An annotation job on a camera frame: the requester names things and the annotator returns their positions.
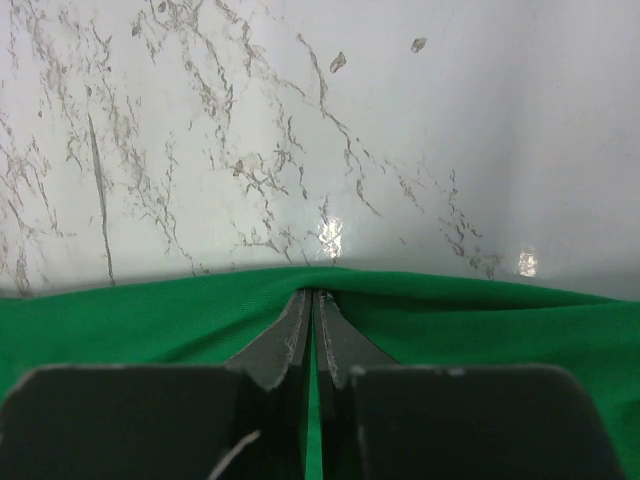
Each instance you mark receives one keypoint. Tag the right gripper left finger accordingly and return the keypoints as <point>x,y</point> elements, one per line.
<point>245,418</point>

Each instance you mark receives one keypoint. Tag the green t shirt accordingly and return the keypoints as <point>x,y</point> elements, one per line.
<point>416,318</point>

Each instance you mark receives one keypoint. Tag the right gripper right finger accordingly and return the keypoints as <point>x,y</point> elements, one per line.
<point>384,420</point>

